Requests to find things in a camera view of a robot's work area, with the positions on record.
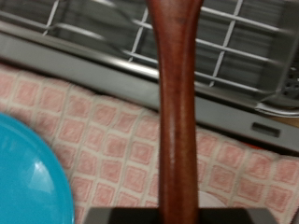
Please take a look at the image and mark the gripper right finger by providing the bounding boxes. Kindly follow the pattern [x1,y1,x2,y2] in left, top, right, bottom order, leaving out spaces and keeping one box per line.
[198,207,278,224]

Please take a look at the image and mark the blue plastic plate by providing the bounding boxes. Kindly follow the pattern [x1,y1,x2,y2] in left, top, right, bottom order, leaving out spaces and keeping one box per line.
[0,112,76,224]

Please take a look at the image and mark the grey plastic drain tray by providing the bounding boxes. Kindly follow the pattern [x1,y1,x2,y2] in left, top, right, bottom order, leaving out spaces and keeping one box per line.
[0,0,293,101]

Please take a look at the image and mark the pink checkered dish cloth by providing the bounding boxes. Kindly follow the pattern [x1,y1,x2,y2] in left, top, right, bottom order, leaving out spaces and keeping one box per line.
[0,63,299,224]

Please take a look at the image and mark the grey plastic crate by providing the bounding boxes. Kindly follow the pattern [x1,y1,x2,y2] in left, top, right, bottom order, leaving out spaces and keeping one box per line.
[0,29,299,155]

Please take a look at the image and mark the reddish brown wooden spoon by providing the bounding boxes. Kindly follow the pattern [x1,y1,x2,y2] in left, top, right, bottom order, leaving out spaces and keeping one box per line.
[146,0,206,224]

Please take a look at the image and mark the metal wire dish rack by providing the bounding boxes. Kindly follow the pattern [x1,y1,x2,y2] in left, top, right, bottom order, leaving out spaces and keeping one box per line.
[0,0,299,119]

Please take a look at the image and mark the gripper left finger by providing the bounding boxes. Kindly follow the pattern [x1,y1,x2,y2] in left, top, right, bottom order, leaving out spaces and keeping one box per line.
[83,207,161,224]

